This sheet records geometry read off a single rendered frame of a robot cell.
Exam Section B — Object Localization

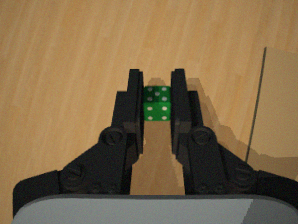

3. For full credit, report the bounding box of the beige flat mat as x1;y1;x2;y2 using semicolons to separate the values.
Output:
245;47;298;182

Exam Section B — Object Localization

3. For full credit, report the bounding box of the green die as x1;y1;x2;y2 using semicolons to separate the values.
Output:
143;86;171;121

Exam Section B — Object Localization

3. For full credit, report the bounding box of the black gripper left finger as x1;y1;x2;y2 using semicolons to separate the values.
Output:
13;69;144;218

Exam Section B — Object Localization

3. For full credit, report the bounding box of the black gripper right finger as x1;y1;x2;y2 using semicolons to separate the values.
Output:
170;69;298;210

